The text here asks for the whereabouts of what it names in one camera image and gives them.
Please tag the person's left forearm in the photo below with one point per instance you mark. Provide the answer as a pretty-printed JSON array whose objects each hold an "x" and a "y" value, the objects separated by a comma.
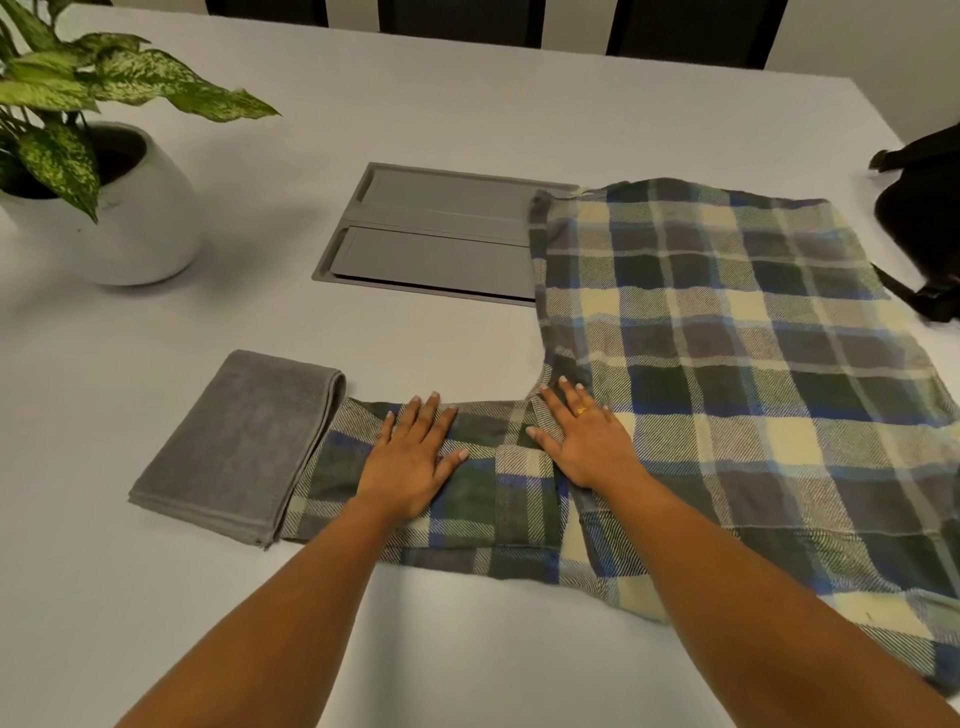
[{"x": 262, "y": 637}]

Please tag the person's right hand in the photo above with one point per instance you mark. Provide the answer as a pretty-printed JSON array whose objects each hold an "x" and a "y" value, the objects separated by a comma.
[{"x": 596, "y": 450}]

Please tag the black backpack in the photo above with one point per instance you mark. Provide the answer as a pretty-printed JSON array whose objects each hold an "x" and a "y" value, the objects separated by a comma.
[{"x": 926, "y": 217}]

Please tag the plaid flannel shirt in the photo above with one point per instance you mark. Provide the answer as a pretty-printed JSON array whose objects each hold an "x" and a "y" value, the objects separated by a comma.
[{"x": 712, "y": 337}]

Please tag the small variegated table plant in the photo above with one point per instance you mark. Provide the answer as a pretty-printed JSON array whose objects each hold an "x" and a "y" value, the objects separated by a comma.
[{"x": 67, "y": 82}]

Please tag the black conference chair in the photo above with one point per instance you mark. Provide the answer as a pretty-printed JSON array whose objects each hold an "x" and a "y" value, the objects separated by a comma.
[
  {"x": 266, "y": 11},
  {"x": 697, "y": 30},
  {"x": 461, "y": 21}
]

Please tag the person's left hand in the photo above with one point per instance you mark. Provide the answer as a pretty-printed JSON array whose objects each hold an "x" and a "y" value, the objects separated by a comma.
[{"x": 405, "y": 472}]

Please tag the person's right forearm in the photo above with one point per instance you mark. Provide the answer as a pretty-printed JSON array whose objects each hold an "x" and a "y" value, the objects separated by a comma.
[{"x": 750, "y": 607}]

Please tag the grey towel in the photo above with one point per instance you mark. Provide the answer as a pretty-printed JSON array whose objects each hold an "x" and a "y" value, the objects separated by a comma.
[{"x": 232, "y": 450}]

